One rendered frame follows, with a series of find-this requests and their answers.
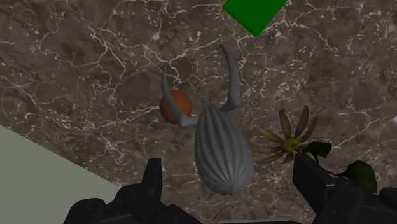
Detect pale yellow daisy flower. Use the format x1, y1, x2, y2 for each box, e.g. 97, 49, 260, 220
250, 105, 378, 195

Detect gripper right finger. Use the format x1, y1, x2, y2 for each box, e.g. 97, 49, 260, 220
292, 153, 397, 224

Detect green robot stand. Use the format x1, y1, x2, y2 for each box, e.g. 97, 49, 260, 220
221, 0, 289, 38

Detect orange ball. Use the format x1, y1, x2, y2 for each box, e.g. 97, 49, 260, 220
159, 90, 193, 125

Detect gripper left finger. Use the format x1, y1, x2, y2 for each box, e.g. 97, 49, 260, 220
62, 157, 202, 224

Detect grey ribbed horned figure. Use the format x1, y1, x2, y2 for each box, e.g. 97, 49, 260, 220
160, 43, 254, 196

